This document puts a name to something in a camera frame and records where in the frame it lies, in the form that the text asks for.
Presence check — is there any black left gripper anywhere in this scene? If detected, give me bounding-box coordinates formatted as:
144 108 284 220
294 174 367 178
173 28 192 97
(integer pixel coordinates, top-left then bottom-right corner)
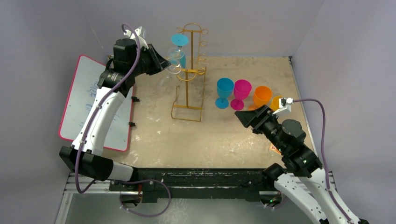
130 45 171 77

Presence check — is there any clear wine glass front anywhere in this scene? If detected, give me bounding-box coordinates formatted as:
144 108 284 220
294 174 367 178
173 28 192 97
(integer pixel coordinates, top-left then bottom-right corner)
156 57 182 92

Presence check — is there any clear wine glass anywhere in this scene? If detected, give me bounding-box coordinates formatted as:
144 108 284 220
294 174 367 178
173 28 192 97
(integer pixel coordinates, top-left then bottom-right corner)
167 46 185 60
156 57 182 92

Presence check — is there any orange plastic wine glass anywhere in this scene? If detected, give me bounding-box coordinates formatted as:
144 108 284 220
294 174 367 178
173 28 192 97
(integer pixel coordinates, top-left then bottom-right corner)
248 86 272 111

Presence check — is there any magenta plastic wine glass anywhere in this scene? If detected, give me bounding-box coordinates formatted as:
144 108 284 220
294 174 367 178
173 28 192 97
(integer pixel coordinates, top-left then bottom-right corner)
230 79 252 111

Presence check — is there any blue wine glass row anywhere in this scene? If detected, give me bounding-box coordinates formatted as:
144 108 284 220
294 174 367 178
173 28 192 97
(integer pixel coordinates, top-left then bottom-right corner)
171 33 189 69
215 77 234 109

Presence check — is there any yellow plastic wine glass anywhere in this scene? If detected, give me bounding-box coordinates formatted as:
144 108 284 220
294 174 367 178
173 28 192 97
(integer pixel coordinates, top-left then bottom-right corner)
270 95 283 111

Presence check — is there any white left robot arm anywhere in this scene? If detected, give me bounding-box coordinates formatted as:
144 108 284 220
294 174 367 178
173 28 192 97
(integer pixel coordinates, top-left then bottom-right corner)
59 37 170 191

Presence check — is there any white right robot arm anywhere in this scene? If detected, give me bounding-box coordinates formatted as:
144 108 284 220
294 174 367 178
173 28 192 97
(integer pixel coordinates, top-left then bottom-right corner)
234 105 368 224

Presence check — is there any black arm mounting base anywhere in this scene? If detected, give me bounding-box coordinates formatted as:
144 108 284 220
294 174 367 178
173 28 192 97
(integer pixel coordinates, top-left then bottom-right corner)
110 163 286 204

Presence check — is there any clear wine glass rear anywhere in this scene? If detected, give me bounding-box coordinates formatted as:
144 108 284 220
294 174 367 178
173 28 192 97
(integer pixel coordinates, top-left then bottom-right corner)
167 46 185 60

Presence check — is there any orange patterned card box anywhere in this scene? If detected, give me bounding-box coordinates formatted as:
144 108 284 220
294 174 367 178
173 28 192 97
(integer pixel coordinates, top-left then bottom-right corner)
269 144 281 155

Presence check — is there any pink framed whiteboard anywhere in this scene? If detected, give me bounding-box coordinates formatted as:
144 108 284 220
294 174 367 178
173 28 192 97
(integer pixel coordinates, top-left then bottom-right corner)
58 55 135 152

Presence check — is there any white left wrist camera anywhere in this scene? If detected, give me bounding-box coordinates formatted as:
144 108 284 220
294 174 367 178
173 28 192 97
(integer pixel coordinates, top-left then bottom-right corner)
125 26 149 49

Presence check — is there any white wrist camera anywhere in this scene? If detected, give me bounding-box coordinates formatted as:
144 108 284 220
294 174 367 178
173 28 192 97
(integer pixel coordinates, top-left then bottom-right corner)
272 97 293 117
125 26 149 49

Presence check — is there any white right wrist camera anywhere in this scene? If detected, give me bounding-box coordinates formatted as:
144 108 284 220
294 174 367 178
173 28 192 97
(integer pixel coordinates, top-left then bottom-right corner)
272 97 293 117

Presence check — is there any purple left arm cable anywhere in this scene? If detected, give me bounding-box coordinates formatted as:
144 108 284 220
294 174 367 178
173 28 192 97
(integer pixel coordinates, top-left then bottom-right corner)
74 23 172 217

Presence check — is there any gold wire glass rack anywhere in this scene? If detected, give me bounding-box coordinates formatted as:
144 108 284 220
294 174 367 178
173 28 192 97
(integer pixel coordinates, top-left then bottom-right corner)
171 23 209 122

